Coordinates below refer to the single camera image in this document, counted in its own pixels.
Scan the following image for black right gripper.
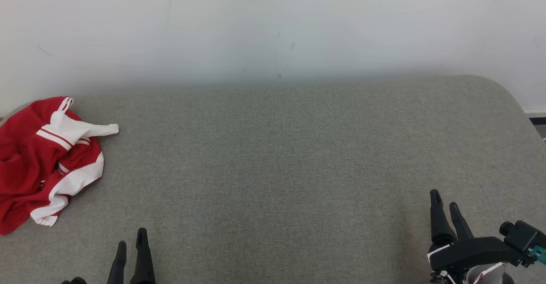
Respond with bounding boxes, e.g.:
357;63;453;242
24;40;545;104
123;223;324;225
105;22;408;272
428;189;524;284

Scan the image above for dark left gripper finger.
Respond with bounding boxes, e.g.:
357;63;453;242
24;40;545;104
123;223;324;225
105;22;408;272
107;241;127;284
130;228;156;284

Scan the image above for red shorts with white trim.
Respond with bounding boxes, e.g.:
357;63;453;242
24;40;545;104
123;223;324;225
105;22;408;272
0;150;105;236

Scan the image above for red Bulls basketball jersey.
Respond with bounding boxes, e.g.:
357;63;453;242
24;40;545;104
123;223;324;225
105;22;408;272
0;96;119;191

